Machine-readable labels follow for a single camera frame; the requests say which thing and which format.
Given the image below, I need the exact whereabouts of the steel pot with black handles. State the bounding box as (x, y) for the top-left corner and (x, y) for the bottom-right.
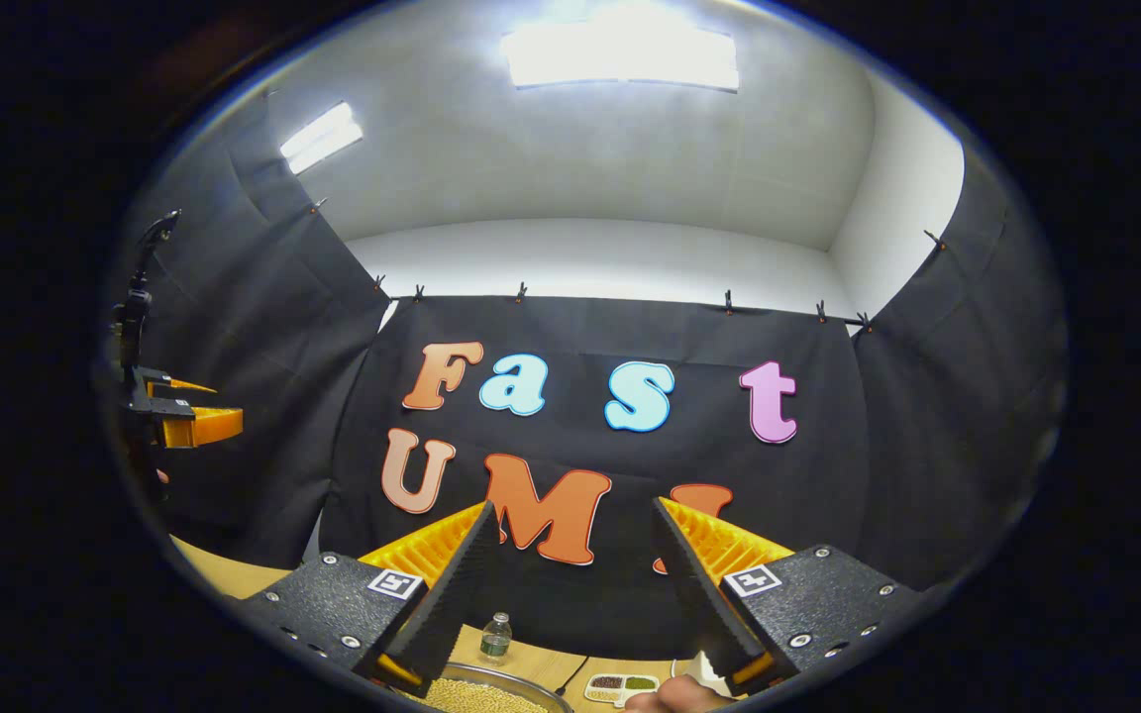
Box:
(400, 662), (576, 713)

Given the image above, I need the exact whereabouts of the large ceiling light panel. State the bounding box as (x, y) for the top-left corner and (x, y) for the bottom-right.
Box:
(501, 25), (740, 92)

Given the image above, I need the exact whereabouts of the white divided tray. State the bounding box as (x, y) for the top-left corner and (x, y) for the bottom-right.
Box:
(585, 673), (661, 707)

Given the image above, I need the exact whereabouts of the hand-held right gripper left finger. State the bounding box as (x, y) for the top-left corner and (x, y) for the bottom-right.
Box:
(239, 502), (500, 697)

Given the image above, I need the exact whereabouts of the clear water bottle green label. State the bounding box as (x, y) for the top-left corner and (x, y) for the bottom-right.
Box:
(479, 612), (514, 662)

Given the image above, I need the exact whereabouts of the black backdrop cloth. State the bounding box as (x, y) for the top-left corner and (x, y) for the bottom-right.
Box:
(100, 89), (1072, 660)

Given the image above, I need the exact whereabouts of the white square dish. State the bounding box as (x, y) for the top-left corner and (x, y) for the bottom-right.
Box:
(694, 652), (735, 699)

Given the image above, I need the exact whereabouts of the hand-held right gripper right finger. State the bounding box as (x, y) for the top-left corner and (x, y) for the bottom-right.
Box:
(653, 497), (923, 694)

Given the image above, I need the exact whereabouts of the row of black cloth clips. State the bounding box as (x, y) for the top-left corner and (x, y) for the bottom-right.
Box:
(311, 198), (948, 333)

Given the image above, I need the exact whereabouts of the small ceiling light panel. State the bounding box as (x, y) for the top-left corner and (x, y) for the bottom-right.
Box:
(280, 102), (363, 174)

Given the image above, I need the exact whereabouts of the pile of soybeans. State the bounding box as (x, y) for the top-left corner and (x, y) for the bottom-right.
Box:
(412, 678), (552, 713)

